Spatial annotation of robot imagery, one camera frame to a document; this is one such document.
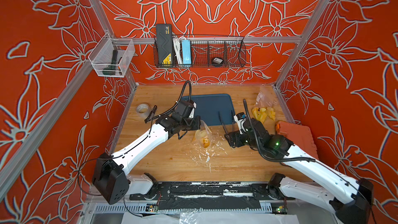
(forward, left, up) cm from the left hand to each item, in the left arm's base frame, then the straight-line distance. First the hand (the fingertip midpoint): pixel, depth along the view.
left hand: (202, 122), depth 78 cm
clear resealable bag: (+22, -39, -3) cm, 45 cm away
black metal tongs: (+9, -12, -15) cm, 22 cm away
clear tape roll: (+18, +42, -18) cm, 49 cm away
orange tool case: (+2, -56, -12) cm, 57 cm away
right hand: (-5, -13, -1) cm, 14 cm away
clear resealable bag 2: (+16, -37, -11) cm, 41 cm away
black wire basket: (+45, -3, +12) cm, 47 cm away
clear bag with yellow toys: (-1, -1, -16) cm, 17 cm away
